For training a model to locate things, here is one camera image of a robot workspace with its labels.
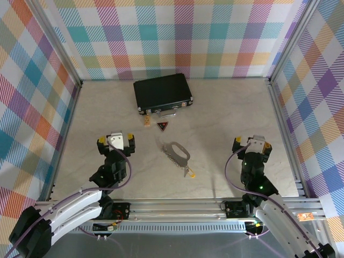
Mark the aluminium frame rail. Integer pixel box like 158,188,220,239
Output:
26,197,327,234

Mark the right aluminium frame post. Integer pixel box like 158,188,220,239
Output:
267,0,319,85

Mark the aluminium frame post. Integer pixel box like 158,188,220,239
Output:
267,0,319,85
25,0,83,88

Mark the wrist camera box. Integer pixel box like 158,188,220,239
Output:
247,135,267,154
107,131,126,151

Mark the aluminium side rail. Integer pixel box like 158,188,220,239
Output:
268,80,307,198
45,83,83,201

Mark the grey metal panel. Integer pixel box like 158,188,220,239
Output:
51,231,336,258

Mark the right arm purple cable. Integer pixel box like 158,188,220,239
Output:
225,142,326,258

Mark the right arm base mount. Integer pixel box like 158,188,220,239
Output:
223,200,256,219

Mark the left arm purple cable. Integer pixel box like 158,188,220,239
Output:
5,141,134,258

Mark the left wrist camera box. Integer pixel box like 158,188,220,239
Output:
107,131,126,151

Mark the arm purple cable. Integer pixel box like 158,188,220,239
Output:
5,141,134,258
225,142,326,258

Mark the left aluminium frame post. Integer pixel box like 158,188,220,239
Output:
25,0,83,88

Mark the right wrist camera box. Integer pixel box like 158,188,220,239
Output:
247,135,267,154

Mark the black briefcase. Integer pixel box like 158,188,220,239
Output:
133,74,195,118

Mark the right small circuit board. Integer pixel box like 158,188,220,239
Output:
246,220,263,234

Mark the right aluminium side rail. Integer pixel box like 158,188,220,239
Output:
268,80,307,198

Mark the left small circuit board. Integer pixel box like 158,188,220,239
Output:
92,223,119,232

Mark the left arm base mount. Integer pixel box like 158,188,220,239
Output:
111,202,132,221

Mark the left aluminium side rail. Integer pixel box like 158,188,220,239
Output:
45,83,83,201

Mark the small circuit board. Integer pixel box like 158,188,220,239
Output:
246,220,263,234
92,223,119,232

